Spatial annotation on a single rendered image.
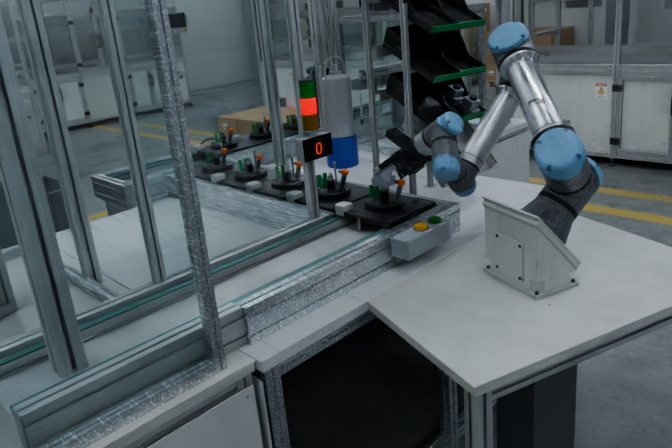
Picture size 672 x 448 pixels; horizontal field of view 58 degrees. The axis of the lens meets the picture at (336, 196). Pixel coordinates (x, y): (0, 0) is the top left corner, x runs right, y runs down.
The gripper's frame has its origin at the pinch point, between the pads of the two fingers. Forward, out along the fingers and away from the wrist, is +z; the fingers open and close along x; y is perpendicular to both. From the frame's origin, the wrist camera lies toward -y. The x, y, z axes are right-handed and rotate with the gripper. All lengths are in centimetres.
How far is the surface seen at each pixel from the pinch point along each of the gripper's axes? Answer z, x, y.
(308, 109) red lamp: -5.9, -20.8, -24.5
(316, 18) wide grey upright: 61, 76, -99
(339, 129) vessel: 64, 55, -40
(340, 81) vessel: 50, 57, -57
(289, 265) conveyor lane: 9.6, -43.3, 15.0
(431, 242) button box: -11.0, -8.1, 28.9
